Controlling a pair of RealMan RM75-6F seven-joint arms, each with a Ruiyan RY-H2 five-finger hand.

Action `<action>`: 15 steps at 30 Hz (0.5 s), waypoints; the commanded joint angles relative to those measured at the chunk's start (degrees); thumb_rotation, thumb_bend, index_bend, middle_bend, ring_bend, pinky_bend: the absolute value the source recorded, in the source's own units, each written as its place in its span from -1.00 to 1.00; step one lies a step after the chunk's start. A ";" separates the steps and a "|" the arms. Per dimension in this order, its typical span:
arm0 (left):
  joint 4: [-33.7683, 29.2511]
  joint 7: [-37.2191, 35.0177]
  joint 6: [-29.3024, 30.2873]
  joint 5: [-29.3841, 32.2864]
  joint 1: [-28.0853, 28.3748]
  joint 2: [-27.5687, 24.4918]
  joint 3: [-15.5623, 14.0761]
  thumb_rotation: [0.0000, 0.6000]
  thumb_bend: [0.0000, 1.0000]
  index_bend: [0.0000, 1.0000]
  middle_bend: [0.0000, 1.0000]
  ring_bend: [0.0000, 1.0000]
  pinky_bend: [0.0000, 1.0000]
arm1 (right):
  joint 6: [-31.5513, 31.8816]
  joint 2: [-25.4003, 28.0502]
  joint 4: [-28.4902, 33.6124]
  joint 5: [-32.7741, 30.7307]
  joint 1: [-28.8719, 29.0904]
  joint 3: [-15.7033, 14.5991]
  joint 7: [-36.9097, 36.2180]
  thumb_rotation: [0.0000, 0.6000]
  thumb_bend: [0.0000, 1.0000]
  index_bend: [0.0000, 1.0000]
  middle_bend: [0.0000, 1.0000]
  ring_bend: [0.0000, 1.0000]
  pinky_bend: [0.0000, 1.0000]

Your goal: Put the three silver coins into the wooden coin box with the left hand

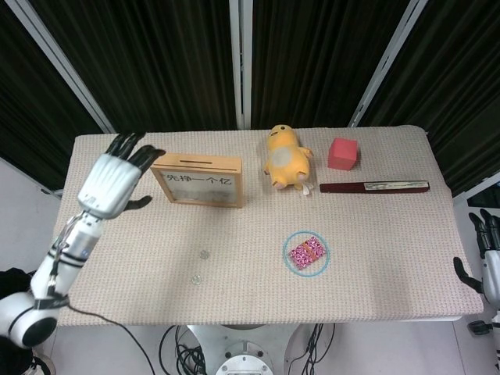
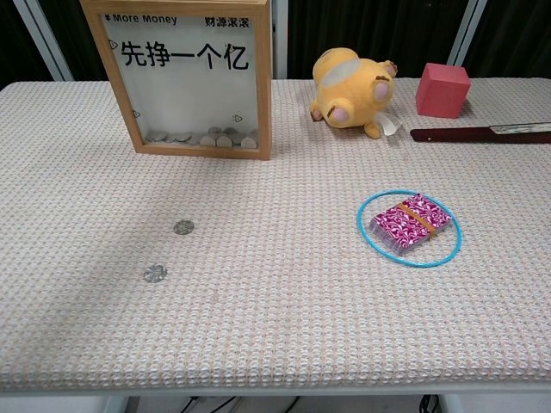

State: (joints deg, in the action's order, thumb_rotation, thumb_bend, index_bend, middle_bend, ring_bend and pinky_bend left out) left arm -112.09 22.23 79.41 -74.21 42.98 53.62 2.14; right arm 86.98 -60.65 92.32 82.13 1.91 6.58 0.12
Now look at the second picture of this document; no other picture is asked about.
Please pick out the yellow plush toy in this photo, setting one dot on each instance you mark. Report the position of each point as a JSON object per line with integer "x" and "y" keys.
{"x": 357, "y": 90}

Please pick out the black pleated curtain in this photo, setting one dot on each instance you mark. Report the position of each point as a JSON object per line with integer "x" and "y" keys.
{"x": 13, "y": 43}
{"x": 387, "y": 30}
{"x": 516, "y": 34}
{"x": 77, "y": 43}

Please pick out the white table frame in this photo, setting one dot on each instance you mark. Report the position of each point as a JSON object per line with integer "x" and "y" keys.
{"x": 301, "y": 391}

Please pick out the wooden glass coin box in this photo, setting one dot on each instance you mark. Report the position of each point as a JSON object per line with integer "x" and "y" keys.
{"x": 185, "y": 94}

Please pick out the red cube block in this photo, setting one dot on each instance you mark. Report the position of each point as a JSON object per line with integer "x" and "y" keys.
{"x": 441, "y": 92}

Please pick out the orange rubber band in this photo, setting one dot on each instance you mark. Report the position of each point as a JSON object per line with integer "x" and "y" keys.
{"x": 415, "y": 217}

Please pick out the silver coin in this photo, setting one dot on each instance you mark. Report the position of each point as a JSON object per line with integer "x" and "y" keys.
{"x": 183, "y": 227}
{"x": 155, "y": 273}

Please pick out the pink patterned card deck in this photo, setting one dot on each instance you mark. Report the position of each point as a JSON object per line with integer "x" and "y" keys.
{"x": 400, "y": 228}

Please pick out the beige woven tablecloth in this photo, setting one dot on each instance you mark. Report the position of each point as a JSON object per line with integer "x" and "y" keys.
{"x": 275, "y": 301}

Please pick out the dark red folded fan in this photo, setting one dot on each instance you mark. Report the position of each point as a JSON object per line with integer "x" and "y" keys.
{"x": 452, "y": 134}

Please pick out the white frame pole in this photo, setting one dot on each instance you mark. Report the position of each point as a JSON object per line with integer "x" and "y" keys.
{"x": 467, "y": 38}
{"x": 280, "y": 43}
{"x": 47, "y": 43}

